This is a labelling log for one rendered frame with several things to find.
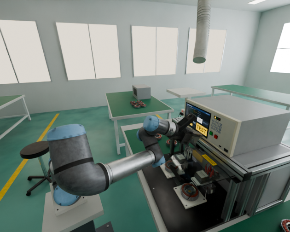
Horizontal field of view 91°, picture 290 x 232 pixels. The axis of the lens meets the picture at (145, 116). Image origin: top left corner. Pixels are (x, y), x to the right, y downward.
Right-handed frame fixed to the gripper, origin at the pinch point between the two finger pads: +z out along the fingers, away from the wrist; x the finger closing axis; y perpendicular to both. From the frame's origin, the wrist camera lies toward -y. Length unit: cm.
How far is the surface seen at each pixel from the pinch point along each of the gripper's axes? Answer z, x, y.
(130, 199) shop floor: 19, -65, 122
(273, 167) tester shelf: 24.5, 25.5, -1.2
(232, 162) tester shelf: 8.1, 17.9, 4.4
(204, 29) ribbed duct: 43, -113, -101
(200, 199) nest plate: 15.6, 9.3, 37.7
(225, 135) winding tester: 5.3, 9.6, -5.7
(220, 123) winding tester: 3.2, 4.8, -10.1
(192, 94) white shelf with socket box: 46, -80, -22
